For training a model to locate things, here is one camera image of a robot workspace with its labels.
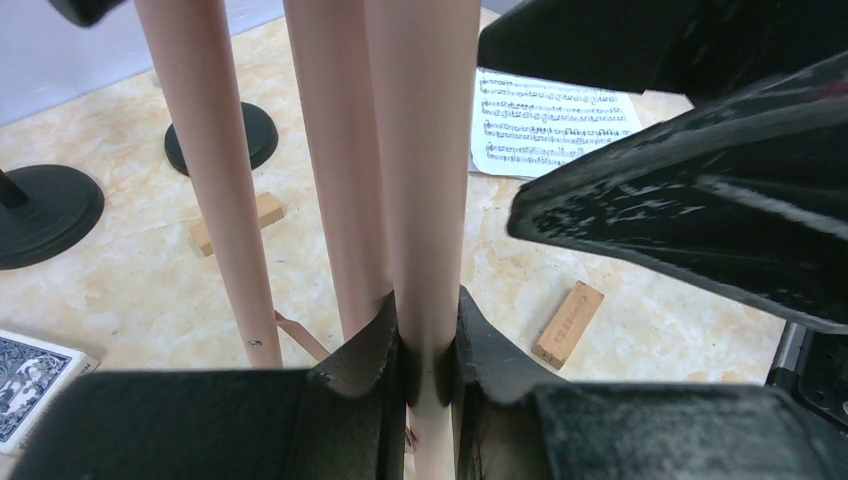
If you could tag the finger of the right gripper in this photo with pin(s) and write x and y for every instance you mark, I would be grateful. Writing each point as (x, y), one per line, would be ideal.
(704, 50)
(745, 198)

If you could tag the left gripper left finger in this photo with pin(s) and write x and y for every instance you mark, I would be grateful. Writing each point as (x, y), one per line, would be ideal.
(341, 419)

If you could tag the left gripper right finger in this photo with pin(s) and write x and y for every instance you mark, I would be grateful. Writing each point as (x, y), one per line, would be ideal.
(514, 419)

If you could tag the sheet music page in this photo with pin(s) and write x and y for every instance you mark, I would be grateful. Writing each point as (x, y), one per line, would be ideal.
(525, 128)

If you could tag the microphone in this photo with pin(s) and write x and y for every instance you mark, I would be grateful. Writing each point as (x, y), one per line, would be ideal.
(261, 134)
(45, 210)

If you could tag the pink music stand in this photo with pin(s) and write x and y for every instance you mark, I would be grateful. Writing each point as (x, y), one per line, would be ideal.
(386, 94)

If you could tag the wooden block near owl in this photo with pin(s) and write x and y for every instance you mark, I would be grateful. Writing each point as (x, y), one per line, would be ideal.
(561, 335)

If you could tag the wooden block centre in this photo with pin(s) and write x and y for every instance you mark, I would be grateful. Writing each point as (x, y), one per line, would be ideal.
(269, 209)

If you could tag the blue playing card deck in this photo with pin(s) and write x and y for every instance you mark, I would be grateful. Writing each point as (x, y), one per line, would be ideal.
(33, 373)

